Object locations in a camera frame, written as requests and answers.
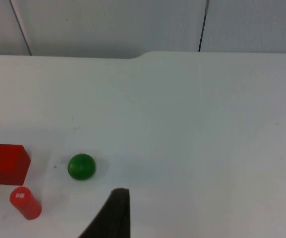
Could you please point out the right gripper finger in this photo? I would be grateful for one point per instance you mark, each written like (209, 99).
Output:
(113, 218)

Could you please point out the red cube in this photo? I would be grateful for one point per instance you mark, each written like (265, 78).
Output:
(5, 164)

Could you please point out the red cylinder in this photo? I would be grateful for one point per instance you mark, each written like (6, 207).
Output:
(25, 203)

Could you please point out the green ball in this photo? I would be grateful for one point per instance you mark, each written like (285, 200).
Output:
(81, 166)

